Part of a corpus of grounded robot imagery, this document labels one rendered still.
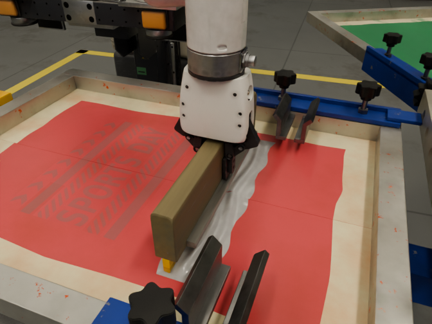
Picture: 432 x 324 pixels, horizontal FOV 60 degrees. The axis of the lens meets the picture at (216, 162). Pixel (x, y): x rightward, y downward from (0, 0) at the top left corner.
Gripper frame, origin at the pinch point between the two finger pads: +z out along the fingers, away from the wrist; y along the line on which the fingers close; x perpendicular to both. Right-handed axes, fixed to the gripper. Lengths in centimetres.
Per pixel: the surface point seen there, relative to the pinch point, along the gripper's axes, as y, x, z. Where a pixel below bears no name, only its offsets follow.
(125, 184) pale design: 14.8, 4.0, 5.7
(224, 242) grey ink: -5.2, 10.4, 5.3
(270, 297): -13.3, 16.7, 5.4
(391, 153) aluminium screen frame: -26.1, -15.7, 2.0
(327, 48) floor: 10, -380, 104
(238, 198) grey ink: -4.3, 1.1, 5.2
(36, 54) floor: 298, -253, 105
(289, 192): -11.5, -3.5, 5.5
